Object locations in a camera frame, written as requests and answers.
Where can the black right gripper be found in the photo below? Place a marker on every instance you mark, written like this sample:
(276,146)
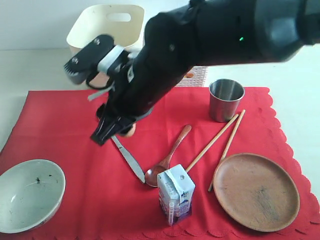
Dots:
(138,85)

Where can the brown egg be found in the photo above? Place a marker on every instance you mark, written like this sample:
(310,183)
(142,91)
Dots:
(129,132)

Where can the yellow cheese wedge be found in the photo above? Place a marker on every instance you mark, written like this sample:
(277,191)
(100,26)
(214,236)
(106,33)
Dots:
(189,75)

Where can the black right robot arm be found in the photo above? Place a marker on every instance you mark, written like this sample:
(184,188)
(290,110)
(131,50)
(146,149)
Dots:
(202,33)

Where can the silver table knife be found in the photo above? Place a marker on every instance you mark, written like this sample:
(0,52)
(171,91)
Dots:
(131,161)

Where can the brown wooden spoon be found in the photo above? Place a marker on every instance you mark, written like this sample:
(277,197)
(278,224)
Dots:
(152,173)

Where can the red tablecloth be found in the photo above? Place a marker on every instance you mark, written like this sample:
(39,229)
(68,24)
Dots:
(104,200)

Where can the small milk carton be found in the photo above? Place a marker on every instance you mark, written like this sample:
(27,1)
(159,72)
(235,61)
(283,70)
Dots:
(175,193)

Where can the white perforated basket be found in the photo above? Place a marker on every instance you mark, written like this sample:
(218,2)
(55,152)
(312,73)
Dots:
(200,76)

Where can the cream plastic bin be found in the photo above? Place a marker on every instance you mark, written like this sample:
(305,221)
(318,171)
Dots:
(124,22)

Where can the white ceramic bowl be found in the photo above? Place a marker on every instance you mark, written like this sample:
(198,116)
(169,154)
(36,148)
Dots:
(31,192)

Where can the stainless steel cup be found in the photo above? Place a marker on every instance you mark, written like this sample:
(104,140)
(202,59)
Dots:
(225,96)

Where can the brown wooden plate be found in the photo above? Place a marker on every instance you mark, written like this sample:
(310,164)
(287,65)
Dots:
(256,192)

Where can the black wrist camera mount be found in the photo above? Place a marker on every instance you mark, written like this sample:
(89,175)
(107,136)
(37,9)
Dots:
(83,66)

